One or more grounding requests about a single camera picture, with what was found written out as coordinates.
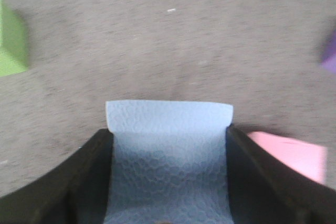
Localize purple foam cube far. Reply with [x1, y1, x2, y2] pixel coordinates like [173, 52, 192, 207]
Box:
[321, 30, 335, 74]

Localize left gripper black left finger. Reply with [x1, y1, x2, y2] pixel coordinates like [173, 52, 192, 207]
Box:
[1, 129, 113, 223]

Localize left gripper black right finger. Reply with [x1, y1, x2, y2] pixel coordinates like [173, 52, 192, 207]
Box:
[226, 125, 335, 223]

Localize green foam cube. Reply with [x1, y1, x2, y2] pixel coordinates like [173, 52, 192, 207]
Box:
[1, 0, 29, 77]

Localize pink foam cube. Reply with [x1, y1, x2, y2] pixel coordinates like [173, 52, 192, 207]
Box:
[248, 131, 328, 184]

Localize light blue foam cube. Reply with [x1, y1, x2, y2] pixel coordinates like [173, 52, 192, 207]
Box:
[104, 100, 233, 223]

